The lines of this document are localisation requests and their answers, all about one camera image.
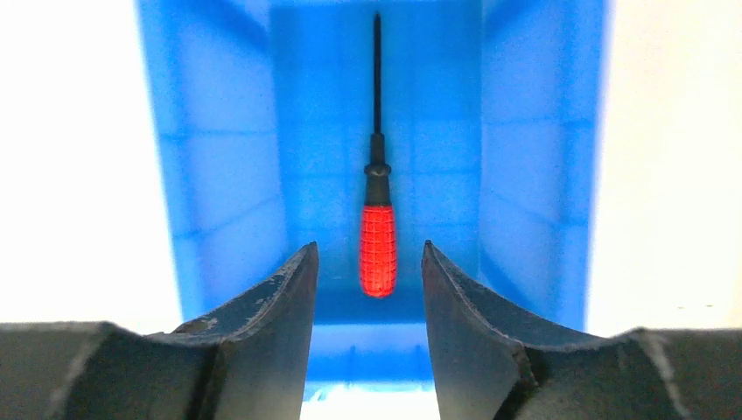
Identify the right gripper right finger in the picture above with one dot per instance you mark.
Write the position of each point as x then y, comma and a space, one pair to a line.
492, 359

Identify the red handled screwdriver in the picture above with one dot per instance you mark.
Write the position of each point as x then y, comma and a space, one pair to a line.
378, 258

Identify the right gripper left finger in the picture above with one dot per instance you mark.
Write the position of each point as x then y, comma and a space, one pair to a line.
246, 359

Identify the blue plastic bin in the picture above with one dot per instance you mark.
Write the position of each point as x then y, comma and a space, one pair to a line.
264, 112

